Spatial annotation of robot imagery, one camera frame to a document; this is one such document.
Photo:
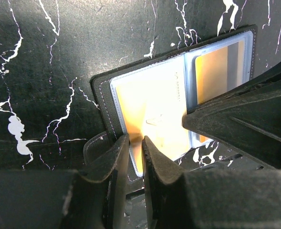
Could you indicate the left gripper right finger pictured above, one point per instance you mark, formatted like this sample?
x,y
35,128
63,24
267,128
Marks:
x,y
212,199

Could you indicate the gold credit card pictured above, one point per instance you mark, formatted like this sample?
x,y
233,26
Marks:
x,y
153,107
219,71

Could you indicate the black card holder wallet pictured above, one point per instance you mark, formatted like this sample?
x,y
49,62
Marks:
x,y
181,60

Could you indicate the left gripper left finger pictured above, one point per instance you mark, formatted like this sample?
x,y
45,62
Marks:
x,y
93,198

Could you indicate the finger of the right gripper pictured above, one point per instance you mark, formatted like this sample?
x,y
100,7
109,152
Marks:
x,y
246,119

